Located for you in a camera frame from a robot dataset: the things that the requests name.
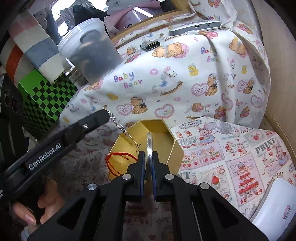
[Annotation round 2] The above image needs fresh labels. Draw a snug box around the silver chain necklace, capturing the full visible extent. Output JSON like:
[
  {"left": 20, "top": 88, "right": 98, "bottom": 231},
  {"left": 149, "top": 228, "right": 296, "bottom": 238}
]
[{"left": 107, "top": 110, "right": 141, "bottom": 149}]

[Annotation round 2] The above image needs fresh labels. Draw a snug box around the gold octagonal jewelry box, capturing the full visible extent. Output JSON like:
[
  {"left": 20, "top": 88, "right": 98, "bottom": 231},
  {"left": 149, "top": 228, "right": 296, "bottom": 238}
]
[{"left": 106, "top": 120, "right": 184, "bottom": 180}]

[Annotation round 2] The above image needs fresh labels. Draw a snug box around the red string bracelet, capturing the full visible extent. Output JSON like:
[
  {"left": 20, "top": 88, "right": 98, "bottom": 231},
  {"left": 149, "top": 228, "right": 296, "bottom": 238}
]
[{"left": 105, "top": 151, "right": 139, "bottom": 178}]

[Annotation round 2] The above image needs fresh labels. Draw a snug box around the strawberry print cloth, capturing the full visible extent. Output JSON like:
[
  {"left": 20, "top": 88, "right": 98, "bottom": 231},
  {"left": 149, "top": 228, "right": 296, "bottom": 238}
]
[{"left": 171, "top": 117, "right": 295, "bottom": 220}]

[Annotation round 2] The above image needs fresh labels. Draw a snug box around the wooden window frame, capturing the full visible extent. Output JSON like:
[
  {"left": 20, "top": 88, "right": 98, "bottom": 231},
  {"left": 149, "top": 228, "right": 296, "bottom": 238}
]
[{"left": 111, "top": 1, "right": 191, "bottom": 47}]

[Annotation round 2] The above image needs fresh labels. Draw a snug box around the baby bear print cloth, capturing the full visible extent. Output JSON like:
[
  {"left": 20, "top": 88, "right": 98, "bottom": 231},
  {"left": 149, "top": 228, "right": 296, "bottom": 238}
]
[{"left": 58, "top": 1, "right": 271, "bottom": 128}]

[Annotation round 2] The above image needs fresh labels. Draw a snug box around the pink fabric pile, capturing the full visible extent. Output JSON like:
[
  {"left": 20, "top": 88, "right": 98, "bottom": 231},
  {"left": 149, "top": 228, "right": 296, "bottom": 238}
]
[{"left": 104, "top": 0, "right": 164, "bottom": 37}]

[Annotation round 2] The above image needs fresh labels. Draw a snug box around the white card packet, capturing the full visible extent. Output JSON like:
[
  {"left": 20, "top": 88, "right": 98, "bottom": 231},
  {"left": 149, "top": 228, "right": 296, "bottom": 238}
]
[{"left": 250, "top": 178, "right": 295, "bottom": 240}]

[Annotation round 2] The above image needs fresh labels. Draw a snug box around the silver smartphone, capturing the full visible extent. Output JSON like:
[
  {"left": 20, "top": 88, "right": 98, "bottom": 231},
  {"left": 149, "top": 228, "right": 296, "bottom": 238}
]
[{"left": 169, "top": 20, "right": 221, "bottom": 36}]

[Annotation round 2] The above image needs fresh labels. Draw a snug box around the black device with dials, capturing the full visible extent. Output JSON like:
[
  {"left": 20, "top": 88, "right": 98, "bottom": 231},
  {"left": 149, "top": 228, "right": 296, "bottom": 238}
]
[{"left": 1, "top": 73, "right": 29, "bottom": 166}]

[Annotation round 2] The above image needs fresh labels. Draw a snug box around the left hand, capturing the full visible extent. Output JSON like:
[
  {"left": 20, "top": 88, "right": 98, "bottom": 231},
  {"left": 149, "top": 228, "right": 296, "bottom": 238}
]
[{"left": 12, "top": 179, "right": 65, "bottom": 226}]

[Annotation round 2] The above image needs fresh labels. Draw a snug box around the silver bangle bracelet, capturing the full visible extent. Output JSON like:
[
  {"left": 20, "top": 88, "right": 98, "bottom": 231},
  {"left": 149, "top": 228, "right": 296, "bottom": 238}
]
[{"left": 146, "top": 131, "right": 154, "bottom": 181}]

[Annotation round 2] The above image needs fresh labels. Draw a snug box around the pastel striped towel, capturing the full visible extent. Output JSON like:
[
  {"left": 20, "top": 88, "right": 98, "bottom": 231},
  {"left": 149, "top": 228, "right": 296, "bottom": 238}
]
[{"left": 8, "top": 9, "right": 71, "bottom": 85}]

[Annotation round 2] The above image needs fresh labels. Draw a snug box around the small dark lighter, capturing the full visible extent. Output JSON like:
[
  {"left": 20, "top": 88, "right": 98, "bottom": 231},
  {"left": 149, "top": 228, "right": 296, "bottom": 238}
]
[{"left": 140, "top": 41, "right": 160, "bottom": 51}]

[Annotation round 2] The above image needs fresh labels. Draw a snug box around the clear plastic lidded container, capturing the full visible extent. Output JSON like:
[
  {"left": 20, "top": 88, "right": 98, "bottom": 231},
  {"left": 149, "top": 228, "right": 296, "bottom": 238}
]
[{"left": 58, "top": 18, "right": 122, "bottom": 84}]

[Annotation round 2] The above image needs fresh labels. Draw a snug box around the striped canvas tote bag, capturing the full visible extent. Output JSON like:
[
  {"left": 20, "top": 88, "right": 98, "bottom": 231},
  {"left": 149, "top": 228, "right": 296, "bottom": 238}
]
[{"left": 1, "top": 31, "right": 34, "bottom": 87}]

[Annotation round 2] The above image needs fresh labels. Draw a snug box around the green black checkered box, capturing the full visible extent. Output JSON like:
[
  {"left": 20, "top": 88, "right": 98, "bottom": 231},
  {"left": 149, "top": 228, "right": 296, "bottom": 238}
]
[{"left": 18, "top": 69, "right": 77, "bottom": 139}]

